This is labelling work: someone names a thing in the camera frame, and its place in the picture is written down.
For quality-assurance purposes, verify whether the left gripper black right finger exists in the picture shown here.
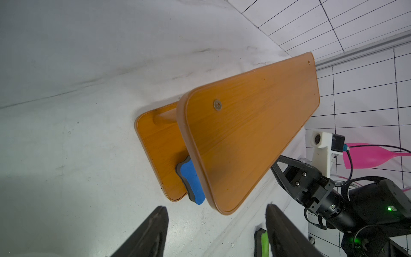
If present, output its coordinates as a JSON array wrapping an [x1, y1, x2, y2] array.
[[265, 204, 322, 257]]

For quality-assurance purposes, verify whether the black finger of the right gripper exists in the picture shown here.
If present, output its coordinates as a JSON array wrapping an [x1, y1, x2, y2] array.
[[271, 155, 321, 193]]

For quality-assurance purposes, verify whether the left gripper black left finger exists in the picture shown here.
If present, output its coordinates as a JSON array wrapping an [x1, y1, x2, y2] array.
[[111, 206, 169, 257]]

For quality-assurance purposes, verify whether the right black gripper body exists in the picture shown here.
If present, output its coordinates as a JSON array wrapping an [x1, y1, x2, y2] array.
[[289, 163, 356, 231]]

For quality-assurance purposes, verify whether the green bottom eraser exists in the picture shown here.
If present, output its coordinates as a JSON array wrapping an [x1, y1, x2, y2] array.
[[254, 228, 270, 257]]

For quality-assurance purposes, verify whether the blue bottom eraser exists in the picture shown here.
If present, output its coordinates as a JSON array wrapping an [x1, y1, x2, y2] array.
[[175, 156, 205, 205]]

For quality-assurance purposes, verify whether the orange two-tier shelf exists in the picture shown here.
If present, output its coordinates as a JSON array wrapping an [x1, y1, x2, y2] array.
[[135, 52, 320, 215]]

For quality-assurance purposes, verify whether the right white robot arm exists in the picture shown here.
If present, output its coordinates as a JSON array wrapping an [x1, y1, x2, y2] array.
[[271, 156, 411, 257]]

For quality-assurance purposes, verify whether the pink disc middle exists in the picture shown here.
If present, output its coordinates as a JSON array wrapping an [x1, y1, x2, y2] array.
[[343, 143, 411, 169]]

